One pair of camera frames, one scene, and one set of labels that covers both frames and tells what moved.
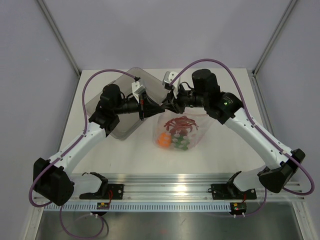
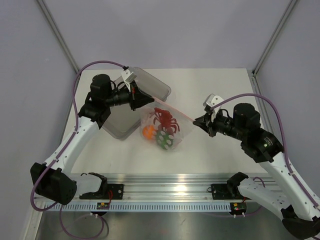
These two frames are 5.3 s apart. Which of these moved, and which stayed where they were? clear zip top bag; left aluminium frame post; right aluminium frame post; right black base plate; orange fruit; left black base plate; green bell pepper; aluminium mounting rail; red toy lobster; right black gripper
Moved: orange fruit; clear zip top bag; green bell pepper; right black gripper; red toy lobster
Stayed: left aluminium frame post; left black base plate; right aluminium frame post; aluminium mounting rail; right black base plate
